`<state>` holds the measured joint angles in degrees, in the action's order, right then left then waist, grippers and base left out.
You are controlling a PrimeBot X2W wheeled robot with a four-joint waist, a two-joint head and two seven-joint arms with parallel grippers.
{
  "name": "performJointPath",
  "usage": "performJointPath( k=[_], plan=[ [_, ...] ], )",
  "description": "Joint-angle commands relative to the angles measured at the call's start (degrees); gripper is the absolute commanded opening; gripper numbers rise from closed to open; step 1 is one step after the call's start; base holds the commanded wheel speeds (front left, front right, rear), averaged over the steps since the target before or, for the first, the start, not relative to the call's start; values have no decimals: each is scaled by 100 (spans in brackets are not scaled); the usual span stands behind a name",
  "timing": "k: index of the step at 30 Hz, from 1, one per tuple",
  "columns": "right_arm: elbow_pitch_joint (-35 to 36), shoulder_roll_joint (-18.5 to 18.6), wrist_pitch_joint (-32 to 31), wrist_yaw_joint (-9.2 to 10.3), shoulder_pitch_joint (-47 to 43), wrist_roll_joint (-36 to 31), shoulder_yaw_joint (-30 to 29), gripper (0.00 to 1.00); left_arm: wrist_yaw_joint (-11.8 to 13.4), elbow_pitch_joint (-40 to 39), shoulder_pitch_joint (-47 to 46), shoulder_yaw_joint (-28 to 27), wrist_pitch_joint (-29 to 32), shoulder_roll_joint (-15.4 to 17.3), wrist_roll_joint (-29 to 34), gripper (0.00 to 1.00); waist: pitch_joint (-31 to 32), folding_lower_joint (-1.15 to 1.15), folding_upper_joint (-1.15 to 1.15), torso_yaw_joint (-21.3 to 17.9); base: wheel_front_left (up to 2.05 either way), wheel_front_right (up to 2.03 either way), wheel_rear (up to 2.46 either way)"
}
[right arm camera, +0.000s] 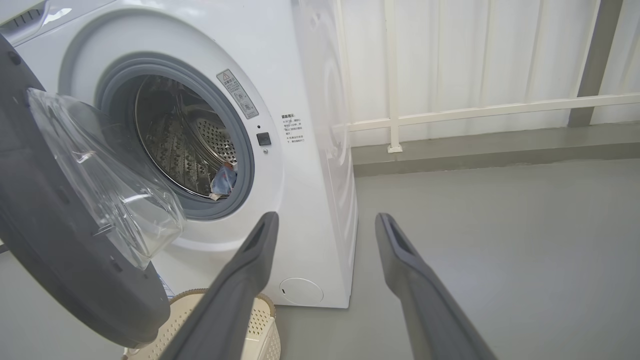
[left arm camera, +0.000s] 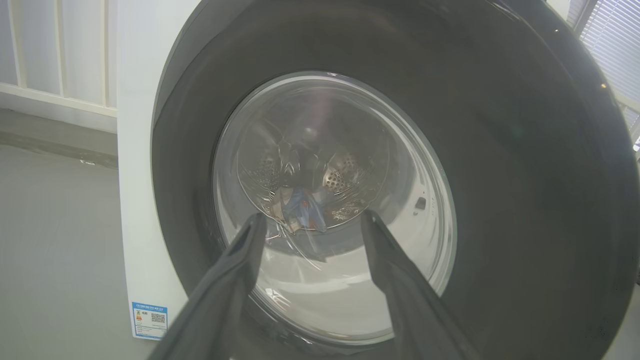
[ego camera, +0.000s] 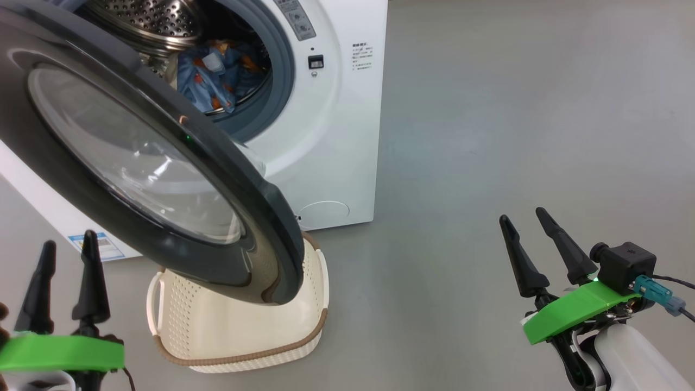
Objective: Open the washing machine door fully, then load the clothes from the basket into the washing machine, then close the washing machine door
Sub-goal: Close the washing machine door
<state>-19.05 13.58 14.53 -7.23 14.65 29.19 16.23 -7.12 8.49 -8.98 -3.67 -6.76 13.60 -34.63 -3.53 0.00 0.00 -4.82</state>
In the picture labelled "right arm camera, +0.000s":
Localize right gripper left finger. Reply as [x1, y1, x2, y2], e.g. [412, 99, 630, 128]
[160, 211, 279, 360]

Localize grey washing machine door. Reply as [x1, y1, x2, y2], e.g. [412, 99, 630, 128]
[0, 32, 187, 349]

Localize grey warning sticker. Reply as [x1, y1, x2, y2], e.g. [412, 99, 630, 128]
[216, 69, 259, 120]

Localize cream perforated laundry basket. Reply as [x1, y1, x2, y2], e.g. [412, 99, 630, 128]
[122, 288, 282, 360]

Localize grey pillar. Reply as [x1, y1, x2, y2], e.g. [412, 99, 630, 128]
[567, 0, 626, 128]

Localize stainless steel washing machine drum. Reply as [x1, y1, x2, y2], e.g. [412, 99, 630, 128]
[134, 75, 238, 198]

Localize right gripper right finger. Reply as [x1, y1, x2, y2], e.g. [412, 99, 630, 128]
[375, 213, 498, 360]

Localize white metal railing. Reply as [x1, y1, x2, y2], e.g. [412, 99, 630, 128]
[332, 0, 640, 154]

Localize blue energy label sticker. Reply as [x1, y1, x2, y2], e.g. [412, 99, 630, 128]
[156, 272, 176, 300]

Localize round white filter cover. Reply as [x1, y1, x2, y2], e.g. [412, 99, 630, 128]
[279, 277, 324, 305]

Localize white front-load washing machine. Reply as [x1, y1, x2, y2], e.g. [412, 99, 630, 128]
[0, 0, 359, 309]

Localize small black text sticker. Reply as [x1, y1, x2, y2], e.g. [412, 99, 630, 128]
[281, 114, 304, 146]

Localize blue and cream clothes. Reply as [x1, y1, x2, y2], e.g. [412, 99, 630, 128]
[210, 161, 238, 201]

